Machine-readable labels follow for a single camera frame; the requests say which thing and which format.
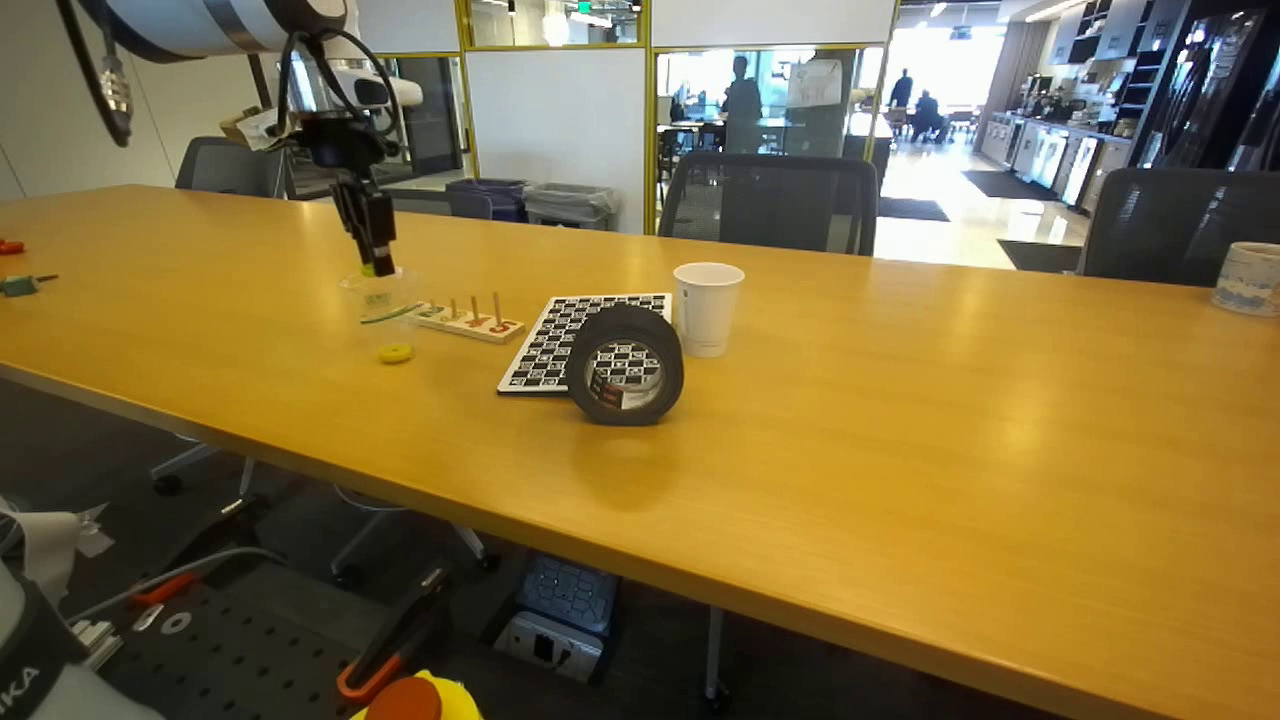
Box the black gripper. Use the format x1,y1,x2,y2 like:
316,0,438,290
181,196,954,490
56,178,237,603
291,110,403,280

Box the clear plastic cup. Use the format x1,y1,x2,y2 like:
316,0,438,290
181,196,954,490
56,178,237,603
339,259,421,374

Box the white paper cup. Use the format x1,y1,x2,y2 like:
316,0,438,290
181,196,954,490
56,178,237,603
666,258,749,359

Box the dark grey office chair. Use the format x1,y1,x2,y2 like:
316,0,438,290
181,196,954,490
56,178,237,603
444,178,532,226
170,132,297,206
1076,163,1280,290

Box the wooden number peg board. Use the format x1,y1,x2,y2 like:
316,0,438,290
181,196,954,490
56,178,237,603
398,290,532,349

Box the black white checkerboard marker board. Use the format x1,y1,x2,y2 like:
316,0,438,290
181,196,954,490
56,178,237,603
491,290,676,400

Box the black tape roll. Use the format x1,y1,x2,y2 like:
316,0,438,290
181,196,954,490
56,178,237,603
565,302,686,429

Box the black office chair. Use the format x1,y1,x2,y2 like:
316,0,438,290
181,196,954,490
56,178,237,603
148,445,264,505
329,505,491,591

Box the standing person dark clothes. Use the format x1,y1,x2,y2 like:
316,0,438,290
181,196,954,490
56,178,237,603
716,52,770,155

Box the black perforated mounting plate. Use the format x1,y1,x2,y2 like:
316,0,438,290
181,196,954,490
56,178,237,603
64,554,450,720

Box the blue white floor box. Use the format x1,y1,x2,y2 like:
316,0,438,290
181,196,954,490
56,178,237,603
487,556,623,690

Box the yellow red emergency stop button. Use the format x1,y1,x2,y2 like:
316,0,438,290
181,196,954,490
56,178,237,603
353,667,487,720

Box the grey table leg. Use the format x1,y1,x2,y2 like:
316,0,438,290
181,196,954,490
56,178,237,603
699,603,733,713

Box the distant seated people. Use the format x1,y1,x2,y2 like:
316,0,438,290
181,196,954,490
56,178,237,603
887,68,960,149

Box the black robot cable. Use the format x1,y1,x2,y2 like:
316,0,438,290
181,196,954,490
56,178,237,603
53,0,403,153

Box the red handled screwdriver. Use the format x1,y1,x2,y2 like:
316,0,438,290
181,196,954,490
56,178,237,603
122,572,204,616

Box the orange black handled tool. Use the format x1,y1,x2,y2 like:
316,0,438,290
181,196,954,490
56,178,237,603
332,563,454,713

